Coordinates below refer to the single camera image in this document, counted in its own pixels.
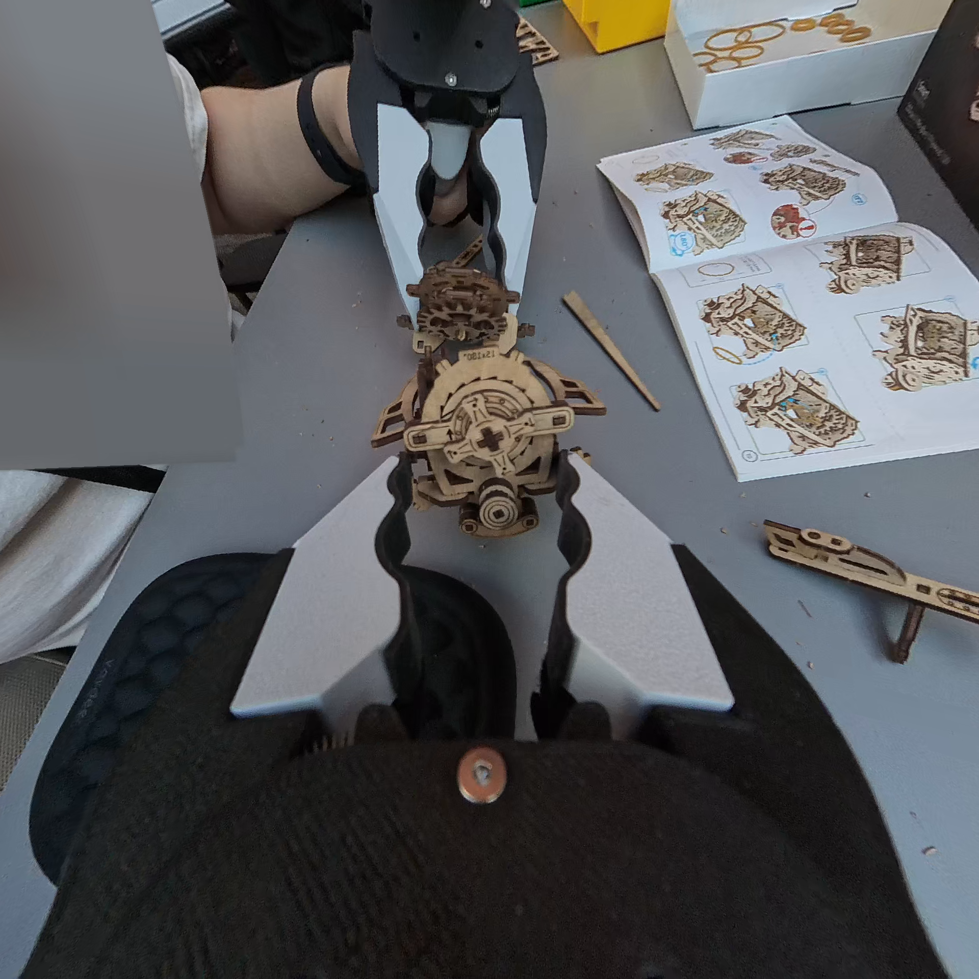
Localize person's left forearm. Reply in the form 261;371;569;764
200;65;368;235

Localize yellow plastic bin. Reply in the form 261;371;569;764
563;0;676;54

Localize grey desk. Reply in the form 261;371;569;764
0;0;979;979

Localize black model kit box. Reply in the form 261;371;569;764
896;0;979;166

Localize black wristband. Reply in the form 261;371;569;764
297;65;365;186

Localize wooden cutout sheet scrap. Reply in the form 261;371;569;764
516;15;564;67

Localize white cardboard tray box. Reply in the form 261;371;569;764
663;0;959;131

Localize thin wooden wedge stick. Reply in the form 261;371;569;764
562;291;661;413

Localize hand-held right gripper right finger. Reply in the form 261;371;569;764
534;450;737;741

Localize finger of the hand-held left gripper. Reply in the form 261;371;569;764
375;101;441;326
468;113;538;311

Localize wooden mechanical gear model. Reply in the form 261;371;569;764
371;260;610;541

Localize open instruction booklet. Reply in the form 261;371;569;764
597;115;979;483

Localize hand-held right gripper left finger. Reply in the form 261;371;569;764
229;453;428;739

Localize group of rubber bands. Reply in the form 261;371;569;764
702;11;873;74

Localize flat wooden lever part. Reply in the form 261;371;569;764
763;520;979;663

